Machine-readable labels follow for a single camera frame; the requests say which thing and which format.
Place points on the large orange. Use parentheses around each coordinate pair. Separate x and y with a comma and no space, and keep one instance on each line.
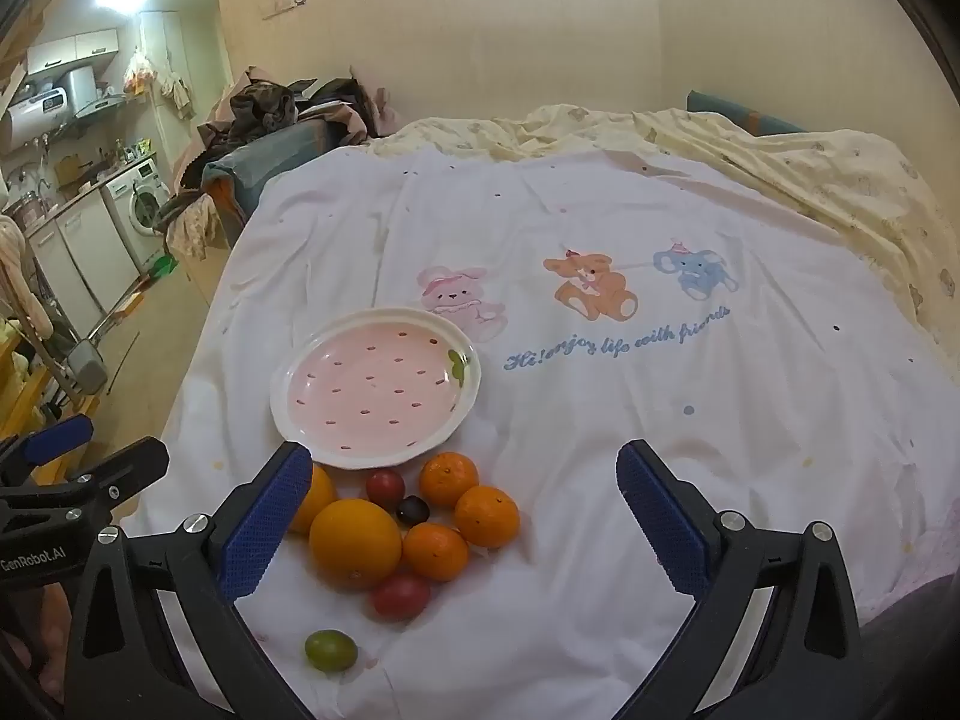
(356,544)

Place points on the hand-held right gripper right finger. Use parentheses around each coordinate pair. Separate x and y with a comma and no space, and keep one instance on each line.
(664,521)

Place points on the teal pillow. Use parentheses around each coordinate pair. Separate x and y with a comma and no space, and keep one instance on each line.
(742,116)

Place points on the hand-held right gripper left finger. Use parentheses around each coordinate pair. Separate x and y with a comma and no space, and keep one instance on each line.
(266,521)

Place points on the green cherry tomato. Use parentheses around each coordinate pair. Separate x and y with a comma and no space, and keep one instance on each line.
(330,650)

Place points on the white water heater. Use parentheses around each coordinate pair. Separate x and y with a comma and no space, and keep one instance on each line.
(37,112)

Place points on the small mandarin orange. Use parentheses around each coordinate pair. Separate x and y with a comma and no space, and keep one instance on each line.
(436,551)
(448,478)
(487,516)

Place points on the white lower cabinet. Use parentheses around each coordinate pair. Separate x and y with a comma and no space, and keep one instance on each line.
(82,255)

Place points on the medium orange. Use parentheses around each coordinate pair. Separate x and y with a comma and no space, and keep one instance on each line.
(319,499)

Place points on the dark purple cherry tomato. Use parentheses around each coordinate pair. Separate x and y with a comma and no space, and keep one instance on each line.
(412,510)

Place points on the white cartoon-print blanket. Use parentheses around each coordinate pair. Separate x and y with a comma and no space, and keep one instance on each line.
(600,427)

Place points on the green floor item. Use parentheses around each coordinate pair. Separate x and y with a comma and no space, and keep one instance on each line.
(163,265)

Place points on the hanging towel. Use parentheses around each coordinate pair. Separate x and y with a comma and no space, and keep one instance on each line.
(178,96)

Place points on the range hood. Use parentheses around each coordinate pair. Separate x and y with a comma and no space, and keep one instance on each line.
(109,106)

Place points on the floral cloth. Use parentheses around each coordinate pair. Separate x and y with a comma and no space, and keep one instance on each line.
(191,229)

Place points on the yellow bear-print blanket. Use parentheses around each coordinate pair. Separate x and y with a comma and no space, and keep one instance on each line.
(825,157)

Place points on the hanging plastic bag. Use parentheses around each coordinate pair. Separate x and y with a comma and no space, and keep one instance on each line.
(140,73)

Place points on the pile of dark clothes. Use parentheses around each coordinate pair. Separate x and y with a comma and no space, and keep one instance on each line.
(262,109)

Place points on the red cherry tomato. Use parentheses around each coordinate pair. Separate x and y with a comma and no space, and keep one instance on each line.
(385,486)
(402,598)

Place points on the grey dustpan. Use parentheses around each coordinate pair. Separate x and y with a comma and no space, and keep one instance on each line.
(86,367)

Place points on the white upper cabinets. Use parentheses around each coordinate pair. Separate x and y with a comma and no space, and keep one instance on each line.
(71,51)

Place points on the white washing machine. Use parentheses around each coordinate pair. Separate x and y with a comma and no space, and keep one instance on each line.
(142,202)

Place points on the yellow wooden furniture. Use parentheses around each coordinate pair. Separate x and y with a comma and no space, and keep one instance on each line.
(22,397)

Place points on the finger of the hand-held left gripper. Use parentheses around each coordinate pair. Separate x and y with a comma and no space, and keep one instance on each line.
(112,469)
(56,441)

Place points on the wall decoration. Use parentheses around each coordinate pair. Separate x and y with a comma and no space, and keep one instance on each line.
(285,1)

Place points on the pink hanging cloth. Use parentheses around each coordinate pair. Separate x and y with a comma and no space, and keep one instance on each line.
(19,277)

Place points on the pink strawberry-pattern plate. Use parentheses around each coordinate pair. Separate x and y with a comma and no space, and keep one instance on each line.
(375,390)

